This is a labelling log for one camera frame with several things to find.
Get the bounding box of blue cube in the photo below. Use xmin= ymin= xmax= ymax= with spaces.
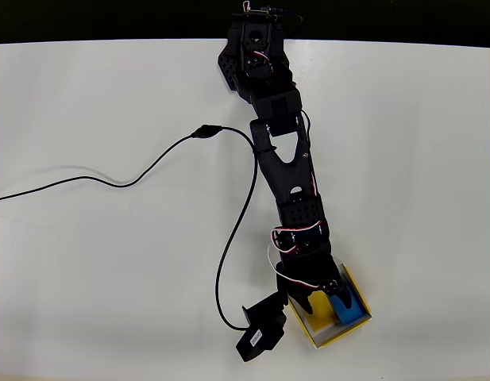
xmin=330 ymin=291 xmax=367 ymax=325

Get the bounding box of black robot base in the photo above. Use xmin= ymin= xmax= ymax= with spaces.
xmin=230 ymin=11 xmax=284 ymax=56

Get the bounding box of yellow paper box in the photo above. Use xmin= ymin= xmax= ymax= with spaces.
xmin=286 ymin=263 xmax=374 ymax=351

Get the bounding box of black webcam on bracket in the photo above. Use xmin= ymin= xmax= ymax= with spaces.
xmin=234 ymin=291 xmax=291 ymax=364

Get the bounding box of red white servo wire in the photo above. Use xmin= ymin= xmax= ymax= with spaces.
xmin=266 ymin=221 xmax=326 ymax=294

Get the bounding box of thin black webcam cable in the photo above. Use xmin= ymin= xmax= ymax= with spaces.
xmin=0 ymin=124 xmax=278 ymax=332

